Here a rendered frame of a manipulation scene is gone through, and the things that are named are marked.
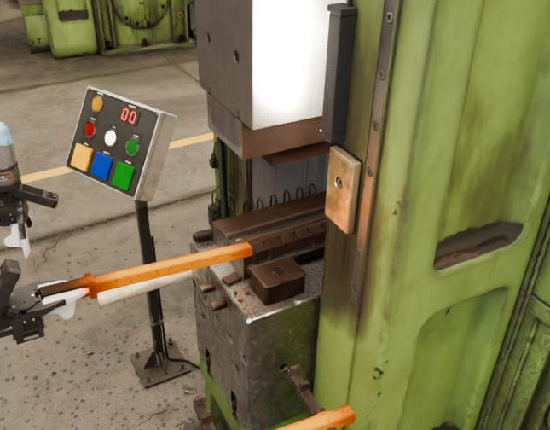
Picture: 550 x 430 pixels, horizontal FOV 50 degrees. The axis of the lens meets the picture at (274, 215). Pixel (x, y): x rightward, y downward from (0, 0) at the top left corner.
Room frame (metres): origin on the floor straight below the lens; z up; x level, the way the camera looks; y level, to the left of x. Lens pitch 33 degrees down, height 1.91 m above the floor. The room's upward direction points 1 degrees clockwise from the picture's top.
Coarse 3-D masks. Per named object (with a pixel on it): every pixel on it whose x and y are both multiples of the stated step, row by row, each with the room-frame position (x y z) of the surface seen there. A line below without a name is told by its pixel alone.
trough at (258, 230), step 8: (296, 216) 1.38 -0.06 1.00; (304, 216) 1.39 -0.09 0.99; (312, 216) 1.40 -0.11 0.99; (320, 216) 1.40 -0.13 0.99; (272, 224) 1.34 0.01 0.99; (280, 224) 1.35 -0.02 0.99; (288, 224) 1.36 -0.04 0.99; (240, 232) 1.30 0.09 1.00; (248, 232) 1.31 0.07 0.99; (256, 232) 1.31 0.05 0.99; (264, 232) 1.32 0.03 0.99; (232, 240) 1.28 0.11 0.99
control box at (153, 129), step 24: (96, 96) 1.77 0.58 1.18; (120, 96) 1.77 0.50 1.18; (96, 120) 1.73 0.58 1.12; (120, 120) 1.68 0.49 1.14; (144, 120) 1.63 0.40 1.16; (168, 120) 1.64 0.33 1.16; (72, 144) 1.73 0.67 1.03; (96, 144) 1.68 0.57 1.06; (120, 144) 1.63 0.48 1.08; (144, 144) 1.59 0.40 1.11; (168, 144) 1.63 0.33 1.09; (72, 168) 1.68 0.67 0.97; (144, 168) 1.55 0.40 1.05; (120, 192) 1.55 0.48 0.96; (144, 192) 1.54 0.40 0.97
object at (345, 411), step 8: (336, 408) 0.75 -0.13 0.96; (344, 408) 0.75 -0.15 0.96; (312, 416) 0.73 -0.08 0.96; (320, 416) 0.73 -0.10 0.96; (328, 416) 0.73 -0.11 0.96; (336, 416) 0.73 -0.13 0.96; (344, 416) 0.73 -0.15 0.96; (352, 416) 0.74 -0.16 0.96; (296, 424) 0.71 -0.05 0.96; (304, 424) 0.71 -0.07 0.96; (312, 424) 0.71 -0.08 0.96; (320, 424) 0.72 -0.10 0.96; (328, 424) 0.72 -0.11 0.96; (336, 424) 0.72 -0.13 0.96; (344, 424) 0.73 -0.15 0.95
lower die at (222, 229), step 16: (320, 192) 1.55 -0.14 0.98; (272, 208) 1.45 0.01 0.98; (288, 208) 1.43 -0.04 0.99; (304, 208) 1.44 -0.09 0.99; (320, 208) 1.42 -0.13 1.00; (224, 224) 1.36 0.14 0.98; (240, 224) 1.34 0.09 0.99; (256, 224) 1.35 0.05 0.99; (304, 224) 1.34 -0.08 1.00; (320, 224) 1.35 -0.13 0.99; (224, 240) 1.30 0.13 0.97; (256, 240) 1.27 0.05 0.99; (272, 240) 1.27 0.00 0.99; (288, 240) 1.27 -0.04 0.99; (304, 240) 1.29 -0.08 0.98; (320, 240) 1.31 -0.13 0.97; (256, 256) 1.21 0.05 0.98; (272, 256) 1.24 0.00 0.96; (240, 272) 1.21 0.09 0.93
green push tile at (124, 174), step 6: (120, 162) 1.59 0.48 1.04; (120, 168) 1.58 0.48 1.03; (126, 168) 1.57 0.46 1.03; (132, 168) 1.56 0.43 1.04; (114, 174) 1.58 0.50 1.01; (120, 174) 1.57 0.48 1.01; (126, 174) 1.56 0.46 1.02; (132, 174) 1.55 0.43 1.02; (114, 180) 1.57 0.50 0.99; (120, 180) 1.56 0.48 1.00; (126, 180) 1.55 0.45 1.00; (120, 186) 1.55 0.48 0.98; (126, 186) 1.54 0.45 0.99
